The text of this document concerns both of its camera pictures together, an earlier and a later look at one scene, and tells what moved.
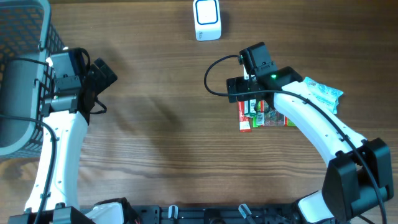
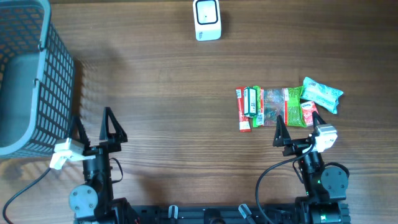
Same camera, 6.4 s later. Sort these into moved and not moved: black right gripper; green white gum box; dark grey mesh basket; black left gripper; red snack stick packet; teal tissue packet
Moved: black right gripper; black left gripper
Not moved: teal tissue packet; dark grey mesh basket; red snack stick packet; green white gum box
